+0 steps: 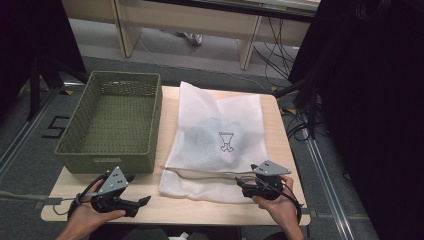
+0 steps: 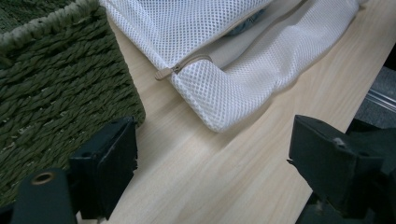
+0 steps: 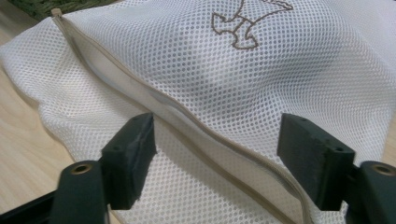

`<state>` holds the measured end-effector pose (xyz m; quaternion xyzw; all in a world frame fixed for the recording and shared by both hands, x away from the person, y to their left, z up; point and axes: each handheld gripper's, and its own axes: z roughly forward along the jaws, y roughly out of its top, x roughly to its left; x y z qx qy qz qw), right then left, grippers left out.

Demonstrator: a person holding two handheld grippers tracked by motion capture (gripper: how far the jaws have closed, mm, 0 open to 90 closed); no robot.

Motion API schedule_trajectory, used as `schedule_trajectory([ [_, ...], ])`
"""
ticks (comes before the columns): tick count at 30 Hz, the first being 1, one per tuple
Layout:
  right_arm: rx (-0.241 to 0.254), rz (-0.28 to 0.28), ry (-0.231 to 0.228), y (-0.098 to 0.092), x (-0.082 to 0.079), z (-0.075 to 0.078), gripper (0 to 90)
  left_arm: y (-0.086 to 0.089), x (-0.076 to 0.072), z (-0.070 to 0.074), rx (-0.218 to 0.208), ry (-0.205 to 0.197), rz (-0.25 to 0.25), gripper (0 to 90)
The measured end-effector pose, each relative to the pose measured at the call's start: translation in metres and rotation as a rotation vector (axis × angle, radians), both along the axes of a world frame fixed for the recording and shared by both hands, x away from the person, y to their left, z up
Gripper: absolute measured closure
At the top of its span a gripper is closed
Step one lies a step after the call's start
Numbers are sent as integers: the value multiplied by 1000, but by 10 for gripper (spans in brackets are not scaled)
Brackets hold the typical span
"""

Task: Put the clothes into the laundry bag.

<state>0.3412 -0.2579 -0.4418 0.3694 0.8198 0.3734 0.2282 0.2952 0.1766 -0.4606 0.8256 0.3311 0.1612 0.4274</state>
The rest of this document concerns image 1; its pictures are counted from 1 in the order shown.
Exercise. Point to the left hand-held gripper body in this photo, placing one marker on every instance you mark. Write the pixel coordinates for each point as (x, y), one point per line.
(113, 181)

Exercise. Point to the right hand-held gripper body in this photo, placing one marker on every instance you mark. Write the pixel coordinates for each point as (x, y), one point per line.
(270, 170)

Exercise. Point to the white mesh laundry bag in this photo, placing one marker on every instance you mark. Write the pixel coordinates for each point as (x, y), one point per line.
(200, 186)

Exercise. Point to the blue denim garment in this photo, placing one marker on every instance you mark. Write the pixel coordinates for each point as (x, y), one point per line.
(203, 140)

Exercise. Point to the green woven basket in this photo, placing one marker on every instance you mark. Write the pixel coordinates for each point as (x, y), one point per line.
(113, 123)

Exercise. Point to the person's right hand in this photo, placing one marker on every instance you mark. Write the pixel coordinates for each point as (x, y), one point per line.
(283, 208)

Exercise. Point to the person's left hand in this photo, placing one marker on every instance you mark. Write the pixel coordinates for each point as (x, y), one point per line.
(83, 213)

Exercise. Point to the person's legs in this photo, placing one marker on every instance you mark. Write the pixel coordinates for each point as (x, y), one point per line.
(146, 234)

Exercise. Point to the black metal stand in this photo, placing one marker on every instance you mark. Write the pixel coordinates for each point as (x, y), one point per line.
(33, 90)
(311, 110)

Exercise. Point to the black curtain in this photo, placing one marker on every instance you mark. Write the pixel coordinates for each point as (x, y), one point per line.
(373, 100)
(33, 33)

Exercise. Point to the metal floor rail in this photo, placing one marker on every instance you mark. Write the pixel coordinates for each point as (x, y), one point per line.
(328, 186)
(20, 136)

